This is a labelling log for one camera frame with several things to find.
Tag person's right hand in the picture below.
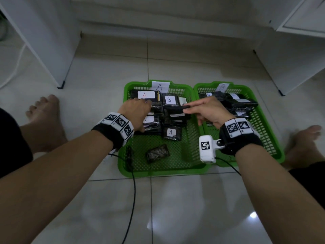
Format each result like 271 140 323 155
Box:
182 96 237 129

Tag person's left hand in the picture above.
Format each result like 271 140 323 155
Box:
118 98 153 133

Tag black packet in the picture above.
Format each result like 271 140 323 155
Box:
164 105 191 126

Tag green plastic basket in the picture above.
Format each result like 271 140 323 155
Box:
193 81 285 168
117 80 211 178

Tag person's left forearm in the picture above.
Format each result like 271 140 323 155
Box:
0 130 114 244

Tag person's right forearm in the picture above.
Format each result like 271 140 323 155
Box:
235 145 325 244

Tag person's left leg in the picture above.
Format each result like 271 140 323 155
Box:
20 124 68 154

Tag person's leg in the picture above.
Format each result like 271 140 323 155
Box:
282 149 325 170
20 124 68 154

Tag person's right foot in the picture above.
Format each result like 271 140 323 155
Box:
282 125 322 163

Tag person's right leg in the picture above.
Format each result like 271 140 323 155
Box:
282 149 325 170

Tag black wristband with marker tags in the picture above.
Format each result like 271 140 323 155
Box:
91 112 134 151
219 118 264 157

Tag white desk cabinet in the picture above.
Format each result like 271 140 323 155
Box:
254 0 325 96

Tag white desk side panel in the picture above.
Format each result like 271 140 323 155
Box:
0 0 82 89

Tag black camera cable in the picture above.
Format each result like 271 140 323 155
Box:
108 153 137 244
215 157 242 177

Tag white floor cable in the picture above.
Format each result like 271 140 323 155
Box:
0 44 26 89

